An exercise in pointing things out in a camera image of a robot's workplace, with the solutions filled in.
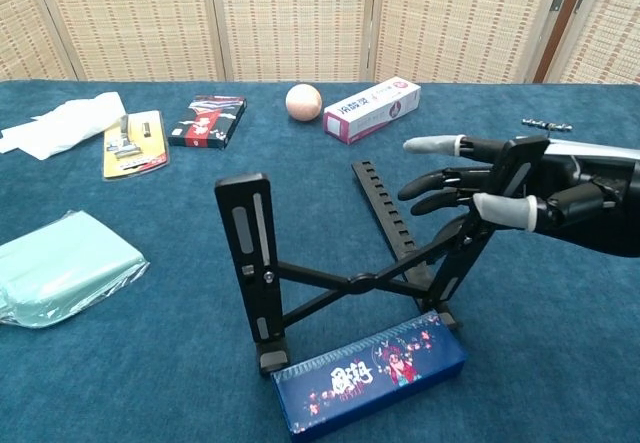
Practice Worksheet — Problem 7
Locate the blue carpet table cover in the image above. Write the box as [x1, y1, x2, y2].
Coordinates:
[0, 79, 640, 443]

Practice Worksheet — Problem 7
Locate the wooden ball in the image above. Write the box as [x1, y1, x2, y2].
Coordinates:
[285, 83, 323, 123]

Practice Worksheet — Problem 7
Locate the mint green dustpan in plastic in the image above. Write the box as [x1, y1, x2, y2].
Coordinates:
[0, 209, 151, 329]

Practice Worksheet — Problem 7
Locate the metal corkscrew tool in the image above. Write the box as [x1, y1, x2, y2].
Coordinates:
[521, 117, 574, 139]

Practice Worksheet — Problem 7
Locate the bamboo folding screen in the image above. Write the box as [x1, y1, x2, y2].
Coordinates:
[0, 0, 640, 84]

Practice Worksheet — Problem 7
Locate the blue printed pencil box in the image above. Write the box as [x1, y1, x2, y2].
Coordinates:
[270, 311, 469, 439]

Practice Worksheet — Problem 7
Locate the razor in yellow blister pack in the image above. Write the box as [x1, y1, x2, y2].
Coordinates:
[102, 109, 172, 180]

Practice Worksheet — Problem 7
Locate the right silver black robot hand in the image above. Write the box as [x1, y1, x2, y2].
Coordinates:
[398, 132, 640, 259]

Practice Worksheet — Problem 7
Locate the white pink toothpaste box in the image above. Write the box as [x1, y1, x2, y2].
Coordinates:
[322, 76, 422, 146]

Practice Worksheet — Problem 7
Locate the black folding laptop stand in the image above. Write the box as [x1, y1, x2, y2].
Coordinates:
[213, 135, 551, 375]

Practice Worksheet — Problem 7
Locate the black red printed card box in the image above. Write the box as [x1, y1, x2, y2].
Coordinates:
[167, 94, 248, 150]

